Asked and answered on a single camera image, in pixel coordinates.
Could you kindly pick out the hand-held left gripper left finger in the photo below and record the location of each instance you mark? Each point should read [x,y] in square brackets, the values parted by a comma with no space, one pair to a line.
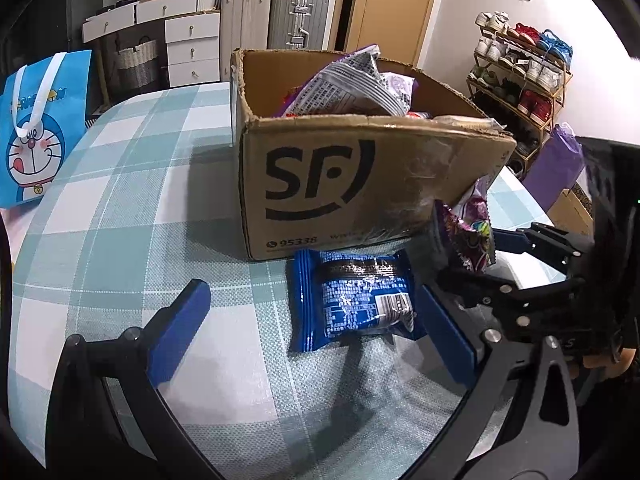
[180,330]

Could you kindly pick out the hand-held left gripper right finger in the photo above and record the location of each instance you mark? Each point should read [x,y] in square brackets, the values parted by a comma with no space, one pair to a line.
[445,340]

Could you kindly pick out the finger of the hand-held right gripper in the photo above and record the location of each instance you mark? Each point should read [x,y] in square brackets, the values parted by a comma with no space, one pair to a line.
[510,242]
[475,285]

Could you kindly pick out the purple candy packet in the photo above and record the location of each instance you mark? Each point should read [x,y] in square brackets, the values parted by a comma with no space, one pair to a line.
[467,240]

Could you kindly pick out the blue snack packet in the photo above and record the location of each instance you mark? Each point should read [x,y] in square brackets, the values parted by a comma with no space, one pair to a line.
[350,300]

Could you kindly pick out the brown cardboard box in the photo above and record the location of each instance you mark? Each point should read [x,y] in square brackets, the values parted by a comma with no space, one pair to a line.
[320,185]

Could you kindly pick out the purple and white snack bag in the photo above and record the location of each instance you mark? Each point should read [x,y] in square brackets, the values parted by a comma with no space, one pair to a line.
[350,85]

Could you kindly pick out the person's right hand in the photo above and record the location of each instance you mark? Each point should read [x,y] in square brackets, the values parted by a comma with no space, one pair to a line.
[607,362]

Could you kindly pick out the small cardboard box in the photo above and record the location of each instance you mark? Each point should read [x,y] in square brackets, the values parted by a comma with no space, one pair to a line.
[570,212]

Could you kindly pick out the plaid tablecloth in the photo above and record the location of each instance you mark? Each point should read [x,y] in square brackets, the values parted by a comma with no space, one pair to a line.
[150,210]

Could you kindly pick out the shoe rack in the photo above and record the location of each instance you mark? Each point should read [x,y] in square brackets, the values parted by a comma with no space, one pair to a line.
[562,110]

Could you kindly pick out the row of shoes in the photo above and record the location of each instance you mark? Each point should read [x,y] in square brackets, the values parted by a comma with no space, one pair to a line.
[535,70]

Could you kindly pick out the blue cartoon tote bag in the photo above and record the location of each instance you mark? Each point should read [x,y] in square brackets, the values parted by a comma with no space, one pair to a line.
[45,110]

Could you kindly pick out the wooden door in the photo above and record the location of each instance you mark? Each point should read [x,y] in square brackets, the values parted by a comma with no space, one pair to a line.
[395,10]

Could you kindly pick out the wicker basket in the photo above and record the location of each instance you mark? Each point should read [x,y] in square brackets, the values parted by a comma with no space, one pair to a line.
[137,62]

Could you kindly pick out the white drawer cabinet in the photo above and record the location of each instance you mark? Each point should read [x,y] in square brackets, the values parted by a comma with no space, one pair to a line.
[192,50]

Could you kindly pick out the silver suitcase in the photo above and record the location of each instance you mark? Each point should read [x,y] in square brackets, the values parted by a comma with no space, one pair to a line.
[297,15]

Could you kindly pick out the beige suitcase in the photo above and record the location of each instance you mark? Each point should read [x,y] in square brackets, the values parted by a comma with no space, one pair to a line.
[245,25]

